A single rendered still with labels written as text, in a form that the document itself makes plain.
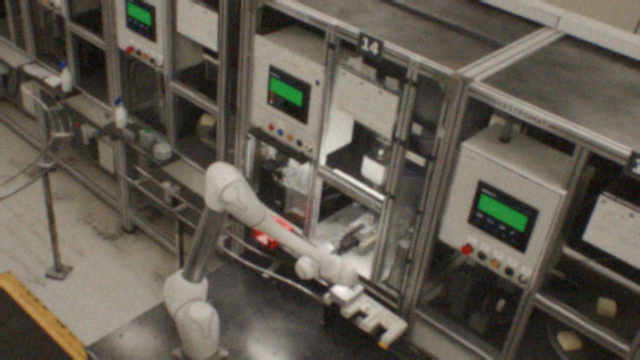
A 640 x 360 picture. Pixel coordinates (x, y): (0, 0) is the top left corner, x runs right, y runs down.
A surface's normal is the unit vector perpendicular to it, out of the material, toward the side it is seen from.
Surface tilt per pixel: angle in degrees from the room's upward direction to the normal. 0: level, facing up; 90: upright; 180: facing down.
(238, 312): 0
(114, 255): 0
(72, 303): 0
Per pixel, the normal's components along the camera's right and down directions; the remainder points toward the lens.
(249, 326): 0.11, -0.82
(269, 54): -0.66, 0.37
